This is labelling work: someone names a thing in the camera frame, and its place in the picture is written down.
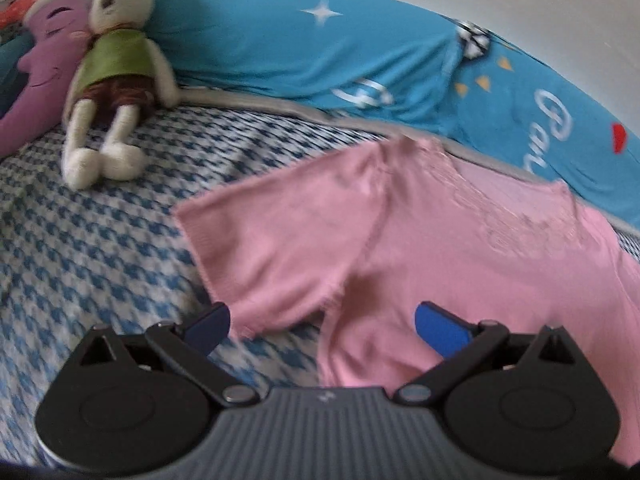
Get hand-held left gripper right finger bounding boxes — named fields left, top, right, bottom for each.
left=395, top=301, right=577, bottom=407

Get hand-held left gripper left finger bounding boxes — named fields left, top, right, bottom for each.
left=80, top=302, right=261, bottom=408

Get pink knit top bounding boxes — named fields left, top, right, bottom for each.
left=172, top=137, right=640, bottom=466

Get blue white houndstooth bed mat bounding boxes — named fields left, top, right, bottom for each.
left=0, top=87, right=640, bottom=466

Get beige plush rabbit toy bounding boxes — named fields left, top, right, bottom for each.
left=62, top=0, right=181, bottom=191

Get blue printed quilt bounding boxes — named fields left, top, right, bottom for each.
left=150, top=0, right=640, bottom=233

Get purple moon plush pillow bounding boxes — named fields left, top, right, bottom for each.
left=0, top=0, right=93, bottom=156

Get teal printed cushion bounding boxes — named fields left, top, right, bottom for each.
left=0, top=35, right=36, bottom=116

